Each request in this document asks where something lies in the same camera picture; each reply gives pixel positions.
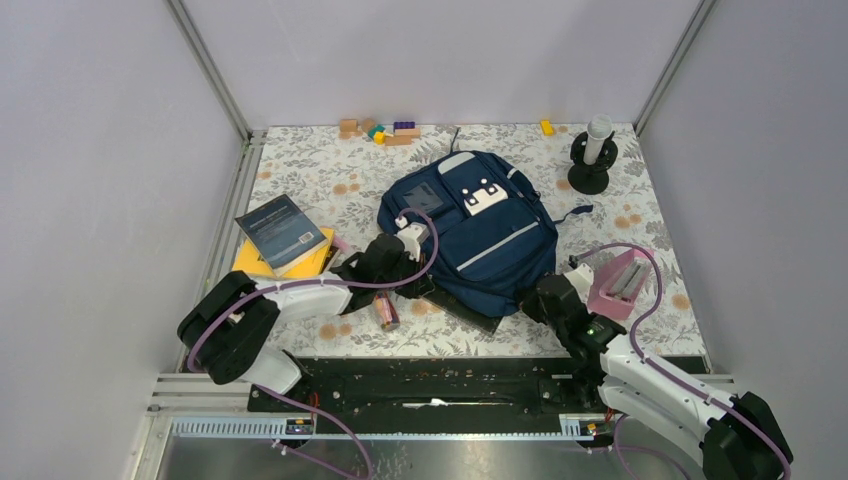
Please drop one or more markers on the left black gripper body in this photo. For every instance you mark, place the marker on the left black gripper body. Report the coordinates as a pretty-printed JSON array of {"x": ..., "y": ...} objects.
[{"x": 404, "y": 269}]

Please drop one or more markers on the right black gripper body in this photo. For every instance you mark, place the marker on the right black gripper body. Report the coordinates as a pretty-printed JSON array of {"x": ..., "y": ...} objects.
[{"x": 533, "y": 308}]

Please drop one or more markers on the black notebook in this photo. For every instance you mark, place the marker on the black notebook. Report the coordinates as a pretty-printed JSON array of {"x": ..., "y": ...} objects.
[{"x": 454, "y": 307}]

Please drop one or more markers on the navy blue student backpack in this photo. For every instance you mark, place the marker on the navy blue student backpack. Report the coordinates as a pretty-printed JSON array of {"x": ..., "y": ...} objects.
[{"x": 495, "y": 236}]

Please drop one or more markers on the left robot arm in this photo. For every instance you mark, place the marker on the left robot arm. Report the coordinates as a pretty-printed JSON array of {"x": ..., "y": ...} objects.
[{"x": 226, "y": 332}]

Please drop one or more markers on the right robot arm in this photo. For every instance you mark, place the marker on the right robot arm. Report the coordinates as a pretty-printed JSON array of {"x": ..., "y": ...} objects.
[{"x": 729, "y": 436}]

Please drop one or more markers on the pink topped pen tube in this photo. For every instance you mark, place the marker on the pink topped pen tube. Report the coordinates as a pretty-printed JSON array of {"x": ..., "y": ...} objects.
[{"x": 388, "y": 316}]

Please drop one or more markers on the pink pencil case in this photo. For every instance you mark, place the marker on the pink pencil case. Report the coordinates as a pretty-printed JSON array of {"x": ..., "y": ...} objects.
[{"x": 618, "y": 284}]

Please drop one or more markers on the dark blue book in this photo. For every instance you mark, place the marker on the dark blue book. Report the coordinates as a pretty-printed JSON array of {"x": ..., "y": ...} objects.
[{"x": 283, "y": 236}]

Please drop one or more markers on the long wooden block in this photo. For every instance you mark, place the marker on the long wooden block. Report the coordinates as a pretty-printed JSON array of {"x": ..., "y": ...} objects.
[{"x": 401, "y": 137}]

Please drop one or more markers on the teal toy block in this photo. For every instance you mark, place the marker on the teal toy block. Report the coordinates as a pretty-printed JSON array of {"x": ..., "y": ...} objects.
[{"x": 375, "y": 130}]

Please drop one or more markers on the black microphone stand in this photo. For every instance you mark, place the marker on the black microphone stand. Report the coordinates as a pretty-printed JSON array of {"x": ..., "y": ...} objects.
[{"x": 591, "y": 179}]

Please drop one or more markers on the purple toy block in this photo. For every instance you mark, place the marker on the purple toy block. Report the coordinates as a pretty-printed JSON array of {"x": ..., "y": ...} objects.
[{"x": 404, "y": 125}]

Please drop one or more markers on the round wooden block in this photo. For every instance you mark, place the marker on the round wooden block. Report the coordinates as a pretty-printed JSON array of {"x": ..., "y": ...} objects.
[{"x": 367, "y": 125}]

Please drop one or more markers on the wooden cube block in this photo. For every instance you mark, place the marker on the wooden cube block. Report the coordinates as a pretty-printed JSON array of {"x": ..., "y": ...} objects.
[{"x": 348, "y": 125}]

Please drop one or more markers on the floral table cloth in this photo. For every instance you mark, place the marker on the floral table cloth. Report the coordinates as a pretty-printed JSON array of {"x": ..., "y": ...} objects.
[{"x": 338, "y": 183}]

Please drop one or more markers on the yellow block at back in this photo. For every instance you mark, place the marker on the yellow block at back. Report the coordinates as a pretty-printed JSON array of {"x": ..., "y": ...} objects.
[{"x": 547, "y": 128}]

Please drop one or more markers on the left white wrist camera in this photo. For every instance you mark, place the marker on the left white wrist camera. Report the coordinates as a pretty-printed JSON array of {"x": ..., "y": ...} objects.
[{"x": 412, "y": 235}]

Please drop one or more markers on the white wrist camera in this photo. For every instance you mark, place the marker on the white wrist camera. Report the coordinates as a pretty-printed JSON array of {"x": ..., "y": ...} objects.
[
  {"x": 412, "y": 235},
  {"x": 581, "y": 277}
]

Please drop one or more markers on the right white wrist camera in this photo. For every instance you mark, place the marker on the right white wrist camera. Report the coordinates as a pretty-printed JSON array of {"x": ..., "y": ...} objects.
[{"x": 581, "y": 277}]

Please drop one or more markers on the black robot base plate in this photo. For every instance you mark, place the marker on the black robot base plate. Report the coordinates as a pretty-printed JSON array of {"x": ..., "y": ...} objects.
[{"x": 449, "y": 395}]

